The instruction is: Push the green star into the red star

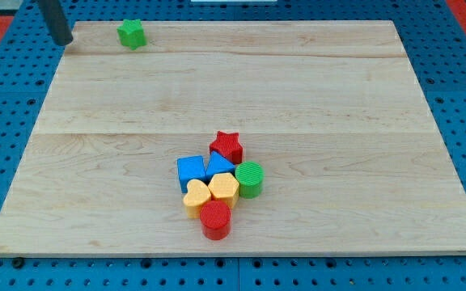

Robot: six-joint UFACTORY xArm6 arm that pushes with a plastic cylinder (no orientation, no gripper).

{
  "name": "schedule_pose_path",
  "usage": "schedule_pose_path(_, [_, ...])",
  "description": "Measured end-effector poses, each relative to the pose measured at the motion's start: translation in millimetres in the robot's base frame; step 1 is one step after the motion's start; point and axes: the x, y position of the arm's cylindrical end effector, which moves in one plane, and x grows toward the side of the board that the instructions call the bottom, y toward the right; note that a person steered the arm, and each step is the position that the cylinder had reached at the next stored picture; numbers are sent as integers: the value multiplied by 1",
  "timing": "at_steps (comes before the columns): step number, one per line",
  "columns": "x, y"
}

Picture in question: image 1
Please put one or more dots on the red star block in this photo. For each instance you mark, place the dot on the red star block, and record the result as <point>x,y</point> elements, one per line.
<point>228,145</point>

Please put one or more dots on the green cylinder block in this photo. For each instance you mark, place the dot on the green cylinder block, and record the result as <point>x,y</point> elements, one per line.
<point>250,176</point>

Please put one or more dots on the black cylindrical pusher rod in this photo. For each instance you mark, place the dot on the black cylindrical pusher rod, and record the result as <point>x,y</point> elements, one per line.
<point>56,21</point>

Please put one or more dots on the blue cube block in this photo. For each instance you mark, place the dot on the blue cube block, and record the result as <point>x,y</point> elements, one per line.
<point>191,167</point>

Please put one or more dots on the wooden board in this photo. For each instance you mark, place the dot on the wooden board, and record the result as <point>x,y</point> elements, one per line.
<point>353,159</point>

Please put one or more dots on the yellow heart block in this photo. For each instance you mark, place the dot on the yellow heart block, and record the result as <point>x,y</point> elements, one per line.
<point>197,196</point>

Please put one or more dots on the blue triangle block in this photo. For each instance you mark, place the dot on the blue triangle block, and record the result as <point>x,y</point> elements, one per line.
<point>217,164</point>

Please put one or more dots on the yellow hexagon block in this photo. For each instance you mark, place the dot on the yellow hexagon block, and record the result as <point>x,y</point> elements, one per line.
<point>224,187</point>

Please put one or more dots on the red cylinder block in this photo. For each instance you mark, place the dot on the red cylinder block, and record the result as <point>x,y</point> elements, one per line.
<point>215,218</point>

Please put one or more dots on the green star block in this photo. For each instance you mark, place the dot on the green star block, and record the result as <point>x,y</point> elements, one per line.
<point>131,34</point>

